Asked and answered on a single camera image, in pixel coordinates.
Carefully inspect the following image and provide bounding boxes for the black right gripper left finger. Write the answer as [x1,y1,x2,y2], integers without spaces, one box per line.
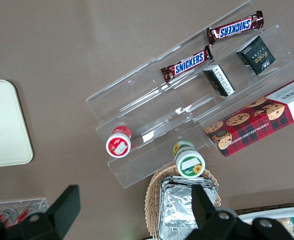
[0,184,82,240]

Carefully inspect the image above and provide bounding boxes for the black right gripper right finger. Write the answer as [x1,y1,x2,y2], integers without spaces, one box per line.
[186,184,294,240]

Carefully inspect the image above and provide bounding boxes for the oval light wicker basket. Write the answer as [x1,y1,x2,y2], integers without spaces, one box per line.
[144,163,223,240]

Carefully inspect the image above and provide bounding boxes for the cream plastic tray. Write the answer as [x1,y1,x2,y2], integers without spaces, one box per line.
[0,79,34,169]

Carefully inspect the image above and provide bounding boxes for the clear acrylic bottle rack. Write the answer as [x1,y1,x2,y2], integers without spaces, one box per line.
[0,197,49,226]

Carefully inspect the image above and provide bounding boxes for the stacked aluminium foil trays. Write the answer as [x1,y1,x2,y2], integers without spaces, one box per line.
[158,175,217,240]

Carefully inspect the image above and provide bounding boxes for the red cola bottle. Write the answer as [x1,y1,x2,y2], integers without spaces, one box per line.
[0,207,18,223]
[16,207,34,225]

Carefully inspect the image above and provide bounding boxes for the green lidded sunflower cup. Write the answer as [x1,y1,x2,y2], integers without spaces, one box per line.
[172,140,206,179]

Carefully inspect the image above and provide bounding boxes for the white rectangular snack bin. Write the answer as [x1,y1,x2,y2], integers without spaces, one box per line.
[236,206,294,240]

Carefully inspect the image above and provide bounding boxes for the red lidded cup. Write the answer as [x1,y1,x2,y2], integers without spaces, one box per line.
[105,125,134,158]

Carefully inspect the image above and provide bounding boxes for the clear bag rice crackers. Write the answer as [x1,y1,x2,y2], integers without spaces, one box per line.
[278,217,294,240]

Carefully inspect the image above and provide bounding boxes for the red tartan Walkers cookie box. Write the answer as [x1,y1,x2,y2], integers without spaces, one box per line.
[203,76,294,158]

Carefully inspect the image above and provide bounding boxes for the clear acrylic stepped shelf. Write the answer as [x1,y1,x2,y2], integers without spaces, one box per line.
[156,0,294,148]
[85,58,208,190]

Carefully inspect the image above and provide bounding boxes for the black box white label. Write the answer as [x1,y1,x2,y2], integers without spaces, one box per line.
[202,64,236,98]

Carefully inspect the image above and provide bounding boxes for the brown Snickers bar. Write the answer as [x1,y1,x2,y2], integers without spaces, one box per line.
[206,10,265,46]
[160,45,214,83]

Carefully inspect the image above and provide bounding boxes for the black Face snack box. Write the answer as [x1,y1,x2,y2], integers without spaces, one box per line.
[236,34,277,76]

